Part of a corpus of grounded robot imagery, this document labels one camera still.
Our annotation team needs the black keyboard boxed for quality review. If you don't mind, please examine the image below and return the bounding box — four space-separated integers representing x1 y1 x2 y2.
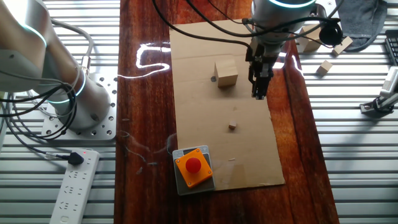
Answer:
384 29 398 67

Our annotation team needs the small spare wooden cube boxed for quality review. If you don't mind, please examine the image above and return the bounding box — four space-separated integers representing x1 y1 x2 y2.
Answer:
315 60 333 77

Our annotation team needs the black base cable bundle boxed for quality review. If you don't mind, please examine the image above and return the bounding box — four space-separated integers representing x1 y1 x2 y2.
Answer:
0 83 78 142

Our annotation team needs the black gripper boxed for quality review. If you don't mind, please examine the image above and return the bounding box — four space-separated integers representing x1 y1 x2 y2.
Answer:
244 40 282 101

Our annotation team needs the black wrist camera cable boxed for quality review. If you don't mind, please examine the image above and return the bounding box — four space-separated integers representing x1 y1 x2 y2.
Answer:
185 0 346 40

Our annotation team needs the white power strip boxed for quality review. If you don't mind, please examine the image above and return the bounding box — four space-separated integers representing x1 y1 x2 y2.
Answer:
49 149 101 224

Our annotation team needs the big spare wooden block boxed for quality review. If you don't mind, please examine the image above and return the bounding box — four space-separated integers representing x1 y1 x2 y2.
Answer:
295 24 324 54

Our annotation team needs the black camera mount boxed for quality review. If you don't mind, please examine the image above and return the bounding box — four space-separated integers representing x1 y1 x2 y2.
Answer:
359 93 398 118

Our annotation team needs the brown cardboard sheet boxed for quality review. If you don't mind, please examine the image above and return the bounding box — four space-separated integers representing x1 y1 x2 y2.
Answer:
169 19 286 192

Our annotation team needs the grey towel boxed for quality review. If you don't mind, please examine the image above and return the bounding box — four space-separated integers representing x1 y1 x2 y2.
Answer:
335 0 389 53

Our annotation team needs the black power plug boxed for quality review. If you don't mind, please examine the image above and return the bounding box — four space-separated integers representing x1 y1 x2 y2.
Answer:
67 151 85 166

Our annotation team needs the black power cable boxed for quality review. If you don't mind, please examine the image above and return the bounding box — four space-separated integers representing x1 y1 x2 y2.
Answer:
0 114 69 160

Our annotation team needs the long spare wooden block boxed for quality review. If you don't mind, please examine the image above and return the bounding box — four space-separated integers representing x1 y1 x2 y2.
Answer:
331 35 354 57

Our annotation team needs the grey button base plate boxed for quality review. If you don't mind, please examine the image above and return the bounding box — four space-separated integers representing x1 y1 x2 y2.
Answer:
172 144 216 197

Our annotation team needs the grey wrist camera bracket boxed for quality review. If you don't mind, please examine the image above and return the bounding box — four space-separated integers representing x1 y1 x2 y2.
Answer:
313 1 338 21

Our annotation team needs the aluminium robot mounting plate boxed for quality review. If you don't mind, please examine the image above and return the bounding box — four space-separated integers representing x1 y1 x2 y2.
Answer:
40 73 118 141

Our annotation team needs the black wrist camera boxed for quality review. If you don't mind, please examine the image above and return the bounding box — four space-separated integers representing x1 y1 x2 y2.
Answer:
318 18 344 47

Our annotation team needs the large wooden cube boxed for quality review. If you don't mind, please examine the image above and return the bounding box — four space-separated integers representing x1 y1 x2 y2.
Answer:
214 58 239 88

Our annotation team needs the orange emergency stop button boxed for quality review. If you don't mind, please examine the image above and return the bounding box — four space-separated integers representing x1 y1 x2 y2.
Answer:
174 148 214 189

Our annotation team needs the small silver camera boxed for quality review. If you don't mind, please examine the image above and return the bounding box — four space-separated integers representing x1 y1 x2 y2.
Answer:
378 65 398 100

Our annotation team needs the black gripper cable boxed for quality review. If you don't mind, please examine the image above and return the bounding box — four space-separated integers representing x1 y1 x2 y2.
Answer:
151 0 253 52

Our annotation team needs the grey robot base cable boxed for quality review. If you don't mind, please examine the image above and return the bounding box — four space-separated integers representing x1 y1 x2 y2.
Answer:
51 18 95 75

